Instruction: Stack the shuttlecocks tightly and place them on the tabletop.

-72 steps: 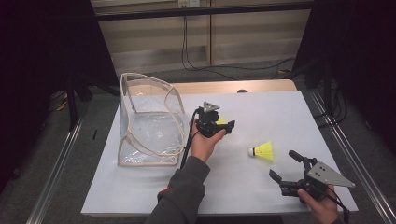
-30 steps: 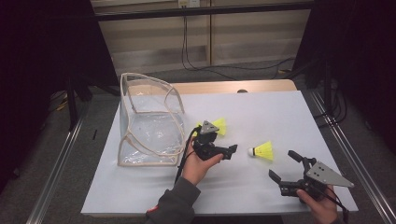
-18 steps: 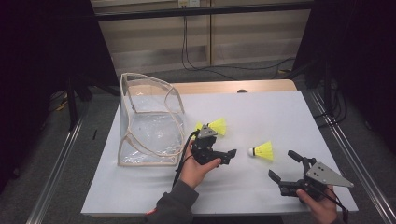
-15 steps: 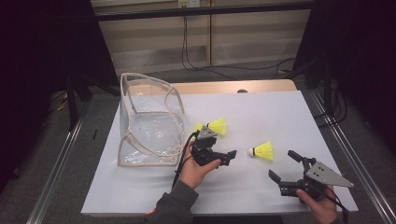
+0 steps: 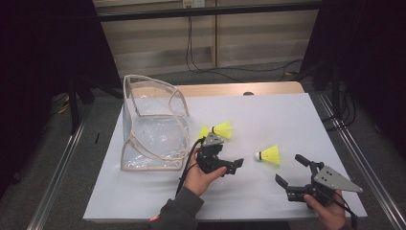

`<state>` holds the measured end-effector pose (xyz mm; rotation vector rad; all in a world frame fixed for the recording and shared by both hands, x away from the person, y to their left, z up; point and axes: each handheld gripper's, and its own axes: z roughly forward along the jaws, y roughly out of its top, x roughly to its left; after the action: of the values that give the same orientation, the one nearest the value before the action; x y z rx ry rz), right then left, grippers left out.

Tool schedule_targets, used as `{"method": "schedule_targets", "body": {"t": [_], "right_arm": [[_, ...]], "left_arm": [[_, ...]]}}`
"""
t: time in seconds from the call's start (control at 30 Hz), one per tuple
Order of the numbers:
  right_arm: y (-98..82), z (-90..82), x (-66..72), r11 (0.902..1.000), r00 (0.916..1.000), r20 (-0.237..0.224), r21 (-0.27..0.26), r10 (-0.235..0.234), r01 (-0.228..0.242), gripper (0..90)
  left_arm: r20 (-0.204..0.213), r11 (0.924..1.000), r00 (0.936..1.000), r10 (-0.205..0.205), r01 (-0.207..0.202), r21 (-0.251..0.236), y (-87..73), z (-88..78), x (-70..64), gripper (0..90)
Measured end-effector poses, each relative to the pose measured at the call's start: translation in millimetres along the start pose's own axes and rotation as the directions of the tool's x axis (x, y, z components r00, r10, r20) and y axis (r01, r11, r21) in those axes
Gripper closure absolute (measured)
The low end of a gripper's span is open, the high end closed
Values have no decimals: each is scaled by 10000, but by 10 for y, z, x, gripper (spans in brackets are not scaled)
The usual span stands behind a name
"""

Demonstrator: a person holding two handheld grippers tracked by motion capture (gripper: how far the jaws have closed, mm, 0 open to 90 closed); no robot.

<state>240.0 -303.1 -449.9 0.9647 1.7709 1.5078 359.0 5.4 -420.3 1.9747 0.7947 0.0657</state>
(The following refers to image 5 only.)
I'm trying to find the wooden table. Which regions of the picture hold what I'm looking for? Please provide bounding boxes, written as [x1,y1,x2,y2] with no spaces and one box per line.
[127,80,305,99]

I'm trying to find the dark curtain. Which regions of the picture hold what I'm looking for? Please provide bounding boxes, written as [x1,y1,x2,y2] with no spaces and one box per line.
[0,0,123,199]
[300,0,406,158]

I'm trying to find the yellow floor cable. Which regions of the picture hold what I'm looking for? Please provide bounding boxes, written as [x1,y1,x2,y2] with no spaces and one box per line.
[56,100,71,115]

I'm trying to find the clear plastic bag beige trim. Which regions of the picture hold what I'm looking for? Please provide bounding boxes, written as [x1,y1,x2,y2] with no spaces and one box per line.
[120,74,191,172]

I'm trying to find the white power socket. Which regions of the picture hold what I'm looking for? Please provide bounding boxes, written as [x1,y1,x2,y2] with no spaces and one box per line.
[181,0,206,9]

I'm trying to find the person's right hand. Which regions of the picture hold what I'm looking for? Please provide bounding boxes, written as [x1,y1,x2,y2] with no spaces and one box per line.
[303,191,348,230]

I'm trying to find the aluminium floor rail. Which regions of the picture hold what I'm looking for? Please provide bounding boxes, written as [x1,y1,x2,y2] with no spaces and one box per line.
[27,104,93,230]
[315,91,406,230]

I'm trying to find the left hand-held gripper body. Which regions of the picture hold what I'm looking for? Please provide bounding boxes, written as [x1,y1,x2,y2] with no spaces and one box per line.
[195,132,239,176]

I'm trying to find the black horizontal bar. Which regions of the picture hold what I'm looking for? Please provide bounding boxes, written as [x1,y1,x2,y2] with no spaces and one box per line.
[95,1,324,23]

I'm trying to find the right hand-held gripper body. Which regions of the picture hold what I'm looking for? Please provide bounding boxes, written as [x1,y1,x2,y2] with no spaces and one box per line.
[285,162,364,206]

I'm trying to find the black metal stand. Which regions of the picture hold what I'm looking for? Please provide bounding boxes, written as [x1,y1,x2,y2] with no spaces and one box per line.
[67,76,97,135]

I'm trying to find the right hand-held gripper cable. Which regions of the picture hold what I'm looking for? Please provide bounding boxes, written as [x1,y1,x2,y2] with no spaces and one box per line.
[325,189,358,230]

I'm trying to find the hand-held gripper cable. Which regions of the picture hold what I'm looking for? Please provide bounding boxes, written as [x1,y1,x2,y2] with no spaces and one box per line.
[175,137,206,197]
[325,189,358,230]

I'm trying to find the black floor cables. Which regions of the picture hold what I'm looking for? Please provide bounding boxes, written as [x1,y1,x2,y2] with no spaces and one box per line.
[321,80,357,132]

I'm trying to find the black wall cable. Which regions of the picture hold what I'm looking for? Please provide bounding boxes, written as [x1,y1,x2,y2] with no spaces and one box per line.
[186,15,245,83]
[190,15,305,74]

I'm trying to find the yellow shuttlecock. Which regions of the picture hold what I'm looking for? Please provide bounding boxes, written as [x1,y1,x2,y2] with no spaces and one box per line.
[196,125,212,141]
[254,144,282,166]
[211,120,234,141]

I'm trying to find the person's left hand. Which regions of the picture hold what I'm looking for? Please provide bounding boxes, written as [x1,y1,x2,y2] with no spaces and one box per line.
[185,148,228,197]

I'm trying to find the white table cover sheet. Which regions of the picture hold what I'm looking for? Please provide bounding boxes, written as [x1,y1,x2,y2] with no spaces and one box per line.
[82,92,368,222]

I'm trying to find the left hand-held gripper cable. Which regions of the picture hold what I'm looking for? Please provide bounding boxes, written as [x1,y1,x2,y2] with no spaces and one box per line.
[175,137,206,197]

